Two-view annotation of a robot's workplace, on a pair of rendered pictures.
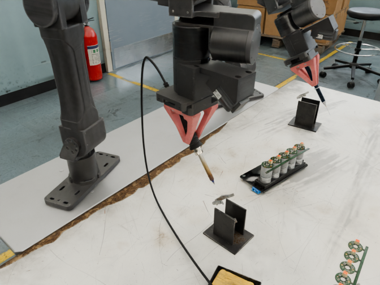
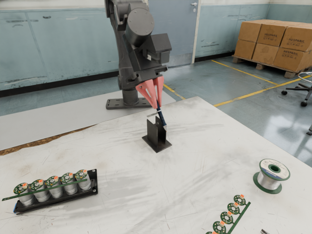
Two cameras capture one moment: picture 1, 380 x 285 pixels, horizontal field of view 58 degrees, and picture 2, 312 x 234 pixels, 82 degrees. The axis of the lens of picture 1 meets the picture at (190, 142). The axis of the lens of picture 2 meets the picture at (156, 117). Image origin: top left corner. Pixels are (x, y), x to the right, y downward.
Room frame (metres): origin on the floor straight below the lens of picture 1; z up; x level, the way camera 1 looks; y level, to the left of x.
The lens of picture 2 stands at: (0.50, -0.49, 1.12)
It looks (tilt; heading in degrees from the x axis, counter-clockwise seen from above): 34 degrees down; 22
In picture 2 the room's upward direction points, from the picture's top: straight up
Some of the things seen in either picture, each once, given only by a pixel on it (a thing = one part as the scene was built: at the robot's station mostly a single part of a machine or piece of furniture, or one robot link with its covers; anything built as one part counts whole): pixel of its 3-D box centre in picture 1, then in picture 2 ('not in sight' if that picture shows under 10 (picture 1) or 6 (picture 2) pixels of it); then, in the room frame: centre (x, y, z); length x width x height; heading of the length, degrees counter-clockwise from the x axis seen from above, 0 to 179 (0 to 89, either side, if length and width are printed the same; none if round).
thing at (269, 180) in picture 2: not in sight; (270, 175); (0.85, -0.64, 0.78); 0.06 x 0.06 x 0.05
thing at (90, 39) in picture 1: (90, 49); not in sight; (3.16, 0.91, 0.29); 0.16 x 0.15 x 0.55; 140
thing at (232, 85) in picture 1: (218, 86); not in sight; (0.49, -0.04, 1.04); 0.11 x 0.07 x 0.06; 47
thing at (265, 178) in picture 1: (266, 173); (25, 195); (0.60, -0.17, 0.79); 0.02 x 0.02 x 0.05
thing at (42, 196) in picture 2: (274, 168); (41, 191); (0.62, -0.19, 0.79); 0.02 x 0.02 x 0.05
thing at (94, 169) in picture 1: (82, 165); not in sight; (0.63, 0.24, 0.79); 0.20 x 0.07 x 0.08; 159
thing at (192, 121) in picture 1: (191, 116); not in sight; (0.53, 0.00, 0.97); 0.07 x 0.07 x 0.09; 47
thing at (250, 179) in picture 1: (274, 172); (61, 190); (0.65, -0.20, 0.76); 0.16 x 0.07 x 0.01; 129
